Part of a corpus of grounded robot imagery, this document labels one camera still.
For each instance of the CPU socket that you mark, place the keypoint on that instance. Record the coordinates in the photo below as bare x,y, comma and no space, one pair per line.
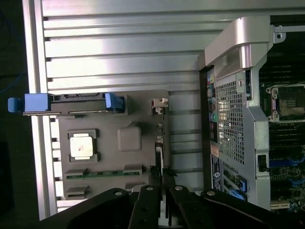
288,102

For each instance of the hard disk with blue caddy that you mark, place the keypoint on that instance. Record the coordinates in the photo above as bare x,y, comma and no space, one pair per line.
78,102

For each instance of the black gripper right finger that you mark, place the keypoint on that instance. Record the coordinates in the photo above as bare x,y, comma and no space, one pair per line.
186,210

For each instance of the black open PC case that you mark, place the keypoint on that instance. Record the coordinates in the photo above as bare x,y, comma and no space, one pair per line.
252,119

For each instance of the green RAM stick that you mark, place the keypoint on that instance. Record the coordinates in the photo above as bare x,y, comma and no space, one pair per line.
104,174

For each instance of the grey parts rack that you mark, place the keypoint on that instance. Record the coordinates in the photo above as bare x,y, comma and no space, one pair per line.
109,162

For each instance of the silver CPU chip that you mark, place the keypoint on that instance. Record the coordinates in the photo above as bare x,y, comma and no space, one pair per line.
81,145

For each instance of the green motherboard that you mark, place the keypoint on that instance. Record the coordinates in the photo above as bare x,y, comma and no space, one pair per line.
286,171

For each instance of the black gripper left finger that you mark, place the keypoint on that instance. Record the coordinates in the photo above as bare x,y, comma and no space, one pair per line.
145,210

